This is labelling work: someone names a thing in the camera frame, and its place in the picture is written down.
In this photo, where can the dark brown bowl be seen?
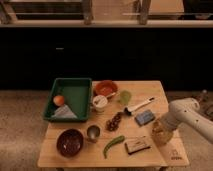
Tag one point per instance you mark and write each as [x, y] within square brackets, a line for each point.
[70, 142]

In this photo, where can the brown block sponge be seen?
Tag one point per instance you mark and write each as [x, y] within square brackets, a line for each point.
[137, 145]

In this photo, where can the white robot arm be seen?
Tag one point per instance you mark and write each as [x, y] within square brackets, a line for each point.
[181, 111]

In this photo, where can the green plastic tray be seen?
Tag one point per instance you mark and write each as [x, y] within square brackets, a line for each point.
[77, 93]

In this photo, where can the metal cup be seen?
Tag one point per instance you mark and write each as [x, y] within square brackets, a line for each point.
[93, 133]

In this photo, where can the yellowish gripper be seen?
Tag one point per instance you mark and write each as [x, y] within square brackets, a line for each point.
[160, 134]

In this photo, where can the dark grapes bunch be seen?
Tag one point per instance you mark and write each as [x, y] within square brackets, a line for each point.
[113, 124]

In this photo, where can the green chili pepper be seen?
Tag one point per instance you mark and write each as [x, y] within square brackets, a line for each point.
[113, 142]

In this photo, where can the red bowl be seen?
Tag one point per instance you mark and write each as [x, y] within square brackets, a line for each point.
[107, 88]

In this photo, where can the blue sponge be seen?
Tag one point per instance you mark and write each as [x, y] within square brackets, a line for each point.
[144, 118]

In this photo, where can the green plastic cup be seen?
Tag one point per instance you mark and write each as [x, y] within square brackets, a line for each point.
[125, 97]

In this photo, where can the red apple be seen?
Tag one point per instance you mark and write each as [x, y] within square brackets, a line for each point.
[59, 100]

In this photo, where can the white cup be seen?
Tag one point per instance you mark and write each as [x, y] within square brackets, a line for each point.
[99, 102]

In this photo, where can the clear plastic bag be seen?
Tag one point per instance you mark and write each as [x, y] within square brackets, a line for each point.
[64, 111]

